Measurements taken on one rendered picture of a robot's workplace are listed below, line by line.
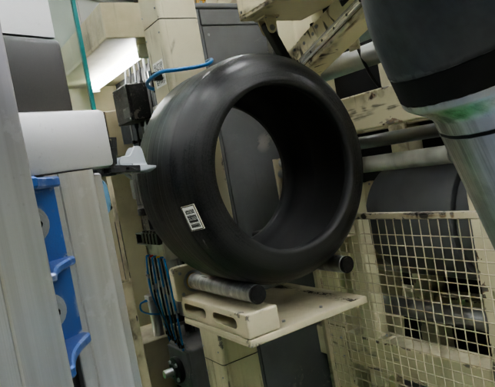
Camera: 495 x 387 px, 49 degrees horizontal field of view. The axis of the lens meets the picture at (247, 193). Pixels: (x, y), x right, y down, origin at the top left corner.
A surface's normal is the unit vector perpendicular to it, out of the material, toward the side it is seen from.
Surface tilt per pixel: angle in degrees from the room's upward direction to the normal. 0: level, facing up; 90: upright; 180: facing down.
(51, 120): 90
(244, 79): 80
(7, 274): 90
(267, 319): 90
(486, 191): 112
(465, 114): 156
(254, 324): 90
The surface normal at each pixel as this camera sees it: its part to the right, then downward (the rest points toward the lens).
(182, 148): -0.28, -0.12
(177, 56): 0.52, -0.04
